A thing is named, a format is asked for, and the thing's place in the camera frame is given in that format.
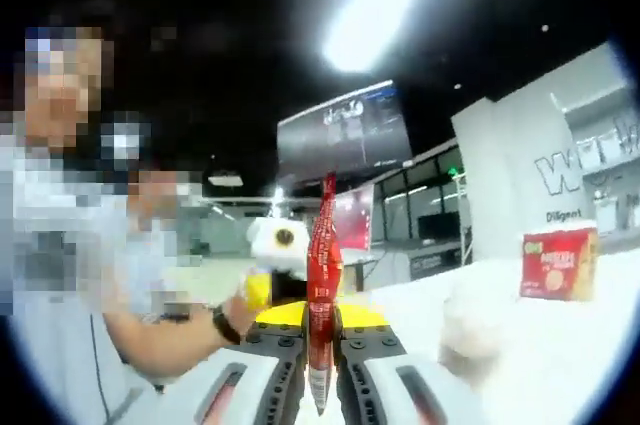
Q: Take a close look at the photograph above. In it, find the ceiling light strip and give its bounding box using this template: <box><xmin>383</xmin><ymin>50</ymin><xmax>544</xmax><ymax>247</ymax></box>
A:
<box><xmin>319</xmin><ymin>0</ymin><xmax>461</xmax><ymax>74</ymax></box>

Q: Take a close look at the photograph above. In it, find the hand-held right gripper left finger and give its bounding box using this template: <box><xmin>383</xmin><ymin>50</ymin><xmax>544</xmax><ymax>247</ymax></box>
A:
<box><xmin>149</xmin><ymin>302</ymin><xmax>307</xmax><ymax>425</ymax></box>

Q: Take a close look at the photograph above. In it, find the large dark monitor screen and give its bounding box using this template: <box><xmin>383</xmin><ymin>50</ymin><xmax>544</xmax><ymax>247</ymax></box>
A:
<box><xmin>276</xmin><ymin>78</ymin><xmax>415</xmax><ymax>181</ymax></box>

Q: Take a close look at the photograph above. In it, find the grey metal shelf rack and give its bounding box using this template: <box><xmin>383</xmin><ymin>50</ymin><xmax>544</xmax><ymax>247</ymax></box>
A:
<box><xmin>549</xmin><ymin>82</ymin><xmax>640</xmax><ymax>241</ymax></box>

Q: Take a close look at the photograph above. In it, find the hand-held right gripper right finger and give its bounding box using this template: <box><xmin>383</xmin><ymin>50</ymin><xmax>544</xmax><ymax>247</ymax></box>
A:
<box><xmin>334</xmin><ymin>302</ymin><xmax>494</xmax><ymax>425</ymax></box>

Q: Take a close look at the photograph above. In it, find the person's left hand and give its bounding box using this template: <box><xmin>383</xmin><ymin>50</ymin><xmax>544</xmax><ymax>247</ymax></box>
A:
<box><xmin>222</xmin><ymin>289</ymin><xmax>259</xmax><ymax>339</ymax></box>

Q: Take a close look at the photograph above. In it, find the row of white storage bins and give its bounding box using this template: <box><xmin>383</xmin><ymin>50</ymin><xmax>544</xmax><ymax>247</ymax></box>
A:
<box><xmin>592</xmin><ymin>124</ymin><xmax>640</xmax><ymax>231</ymax></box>

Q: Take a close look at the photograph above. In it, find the red coffee pouch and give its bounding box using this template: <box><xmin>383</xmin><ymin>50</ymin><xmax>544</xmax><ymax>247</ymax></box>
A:
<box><xmin>303</xmin><ymin>170</ymin><xmax>346</xmax><ymax>419</ymax></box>

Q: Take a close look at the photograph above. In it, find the red coffee box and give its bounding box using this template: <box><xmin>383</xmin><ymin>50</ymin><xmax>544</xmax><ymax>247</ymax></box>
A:
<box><xmin>519</xmin><ymin>227</ymin><xmax>600</xmax><ymax>302</ymax></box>

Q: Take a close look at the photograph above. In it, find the black wristwatch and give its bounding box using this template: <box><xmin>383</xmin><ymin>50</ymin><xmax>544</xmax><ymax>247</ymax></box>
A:
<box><xmin>210</xmin><ymin>303</ymin><xmax>242</xmax><ymax>346</ymax></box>

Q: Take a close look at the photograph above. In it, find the laptop with red screen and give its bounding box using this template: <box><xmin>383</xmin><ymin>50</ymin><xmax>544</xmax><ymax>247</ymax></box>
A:
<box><xmin>332</xmin><ymin>183</ymin><xmax>375</xmax><ymax>252</ymax></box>

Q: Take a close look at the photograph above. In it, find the black cabinet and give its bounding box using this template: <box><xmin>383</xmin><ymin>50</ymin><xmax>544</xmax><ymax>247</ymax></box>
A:
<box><xmin>408</xmin><ymin>243</ymin><xmax>465</xmax><ymax>282</ymax></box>

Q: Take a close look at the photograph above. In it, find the black flat screen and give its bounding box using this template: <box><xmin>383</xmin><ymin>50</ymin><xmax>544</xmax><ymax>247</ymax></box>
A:
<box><xmin>417</xmin><ymin>211</ymin><xmax>461</xmax><ymax>242</ymax></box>

